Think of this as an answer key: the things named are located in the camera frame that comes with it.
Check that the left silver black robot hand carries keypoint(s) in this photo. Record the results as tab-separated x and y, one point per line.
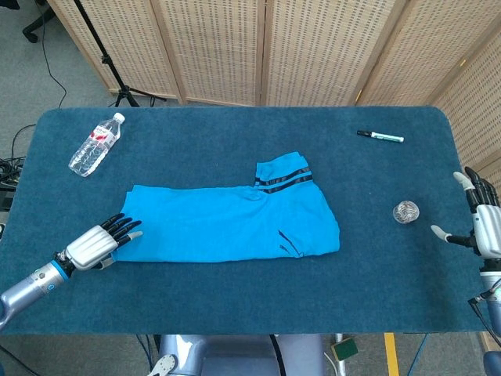
90	246

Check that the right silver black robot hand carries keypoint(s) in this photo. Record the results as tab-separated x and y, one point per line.
489	227

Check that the blue printed t-shirt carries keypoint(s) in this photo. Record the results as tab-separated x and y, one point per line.
215	223

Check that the black box device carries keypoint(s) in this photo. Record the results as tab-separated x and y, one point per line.
4	201

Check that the clear plastic water bottle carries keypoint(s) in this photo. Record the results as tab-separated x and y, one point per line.
92	149

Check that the white marker pen black cap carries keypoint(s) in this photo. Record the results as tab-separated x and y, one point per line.
381	136

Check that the yellow floor tape strip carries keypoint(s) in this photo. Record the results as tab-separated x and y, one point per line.
391	356

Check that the grey robot torso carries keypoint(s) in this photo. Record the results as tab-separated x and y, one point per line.
235	356

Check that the black tripod stand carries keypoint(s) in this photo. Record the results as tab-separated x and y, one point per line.
105	60

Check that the green yellow sponge block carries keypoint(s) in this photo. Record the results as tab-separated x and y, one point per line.
344	348

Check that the blue carpet table cover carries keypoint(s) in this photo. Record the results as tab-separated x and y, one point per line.
235	125

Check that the black office chair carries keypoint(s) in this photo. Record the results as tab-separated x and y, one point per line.
33	33

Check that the wooden rattan folding screen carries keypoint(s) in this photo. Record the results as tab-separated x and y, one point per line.
215	47

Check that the white metal bracket plate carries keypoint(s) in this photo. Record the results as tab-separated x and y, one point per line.
164	365

